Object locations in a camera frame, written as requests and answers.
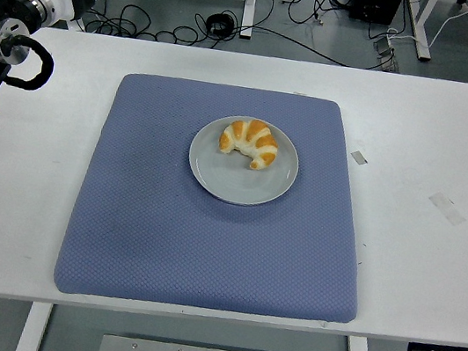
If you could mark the black computer case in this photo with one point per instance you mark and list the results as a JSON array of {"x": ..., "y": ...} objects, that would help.
[{"x": 375, "y": 2}]

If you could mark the grey round plate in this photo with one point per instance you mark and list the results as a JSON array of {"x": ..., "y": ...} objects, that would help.
[{"x": 232, "y": 184}]

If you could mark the croissant bread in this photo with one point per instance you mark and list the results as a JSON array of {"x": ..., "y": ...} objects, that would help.
[{"x": 261, "y": 144}]

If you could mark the grey foot pedal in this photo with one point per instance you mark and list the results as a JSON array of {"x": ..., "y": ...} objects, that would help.
[{"x": 387, "y": 53}]

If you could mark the small grey tape piece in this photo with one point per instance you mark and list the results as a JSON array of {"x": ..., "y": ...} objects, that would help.
[{"x": 359, "y": 157}]

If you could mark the large clear tape piece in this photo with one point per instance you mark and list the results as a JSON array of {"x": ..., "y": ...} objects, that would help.
[{"x": 447, "y": 208}]

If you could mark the blue quilted mat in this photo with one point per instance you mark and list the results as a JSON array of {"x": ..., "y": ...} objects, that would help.
[{"x": 205, "y": 246}]

